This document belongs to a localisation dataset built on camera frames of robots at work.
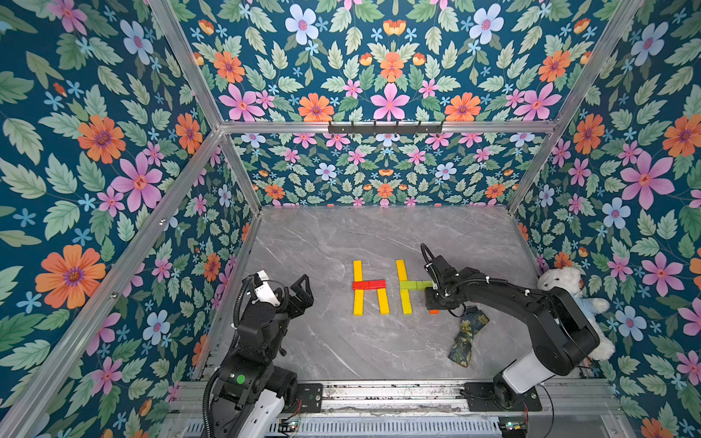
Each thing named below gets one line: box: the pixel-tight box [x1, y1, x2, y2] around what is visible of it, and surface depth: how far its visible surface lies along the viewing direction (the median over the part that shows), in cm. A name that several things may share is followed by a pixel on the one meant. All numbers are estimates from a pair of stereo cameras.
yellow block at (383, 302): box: [376, 288, 390, 315], surface depth 93 cm
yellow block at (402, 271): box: [395, 259, 409, 282], surface depth 101 cm
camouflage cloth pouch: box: [449, 304, 491, 368], surface depth 84 cm
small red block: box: [363, 280, 387, 291], surface depth 98 cm
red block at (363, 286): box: [351, 280, 377, 292], surface depth 97 cm
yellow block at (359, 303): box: [353, 289, 365, 317], surface depth 92 cm
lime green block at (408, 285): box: [399, 281, 418, 291], surface depth 97 cm
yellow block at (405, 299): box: [399, 288, 413, 315], surface depth 92 cm
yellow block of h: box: [353, 260, 363, 282], surface depth 101 cm
